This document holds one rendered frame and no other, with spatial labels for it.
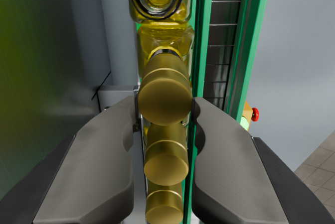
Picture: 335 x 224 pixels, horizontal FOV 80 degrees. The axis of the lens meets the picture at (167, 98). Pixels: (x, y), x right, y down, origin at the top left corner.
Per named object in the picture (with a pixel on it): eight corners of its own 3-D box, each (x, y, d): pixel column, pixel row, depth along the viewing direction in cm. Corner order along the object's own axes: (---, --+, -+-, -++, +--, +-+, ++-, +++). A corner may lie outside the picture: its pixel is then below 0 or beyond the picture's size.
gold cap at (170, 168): (146, 117, 18) (140, 153, 14) (187, 118, 18) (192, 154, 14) (147, 147, 19) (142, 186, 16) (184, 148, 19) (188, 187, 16)
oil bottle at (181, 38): (150, 7, 35) (131, 31, 17) (183, 8, 35) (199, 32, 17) (151, 40, 38) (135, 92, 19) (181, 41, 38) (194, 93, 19)
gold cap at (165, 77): (141, 53, 15) (132, 75, 11) (189, 53, 15) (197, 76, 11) (143, 94, 17) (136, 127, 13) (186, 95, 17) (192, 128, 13)
